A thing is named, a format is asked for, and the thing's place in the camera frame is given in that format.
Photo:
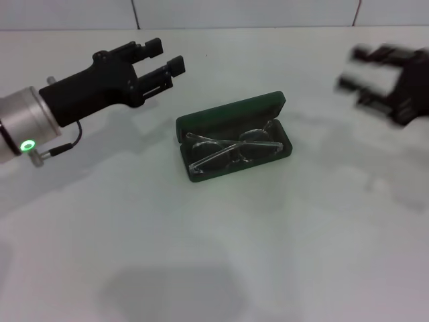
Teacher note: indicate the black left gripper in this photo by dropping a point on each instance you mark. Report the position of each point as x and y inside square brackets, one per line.
[90, 90]

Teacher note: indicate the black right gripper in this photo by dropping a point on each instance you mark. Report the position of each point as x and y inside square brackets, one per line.
[414, 90]

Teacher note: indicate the green glasses case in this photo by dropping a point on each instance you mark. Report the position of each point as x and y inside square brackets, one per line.
[218, 114]

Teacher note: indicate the clear white glasses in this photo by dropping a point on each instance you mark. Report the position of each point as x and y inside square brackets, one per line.
[214, 156]

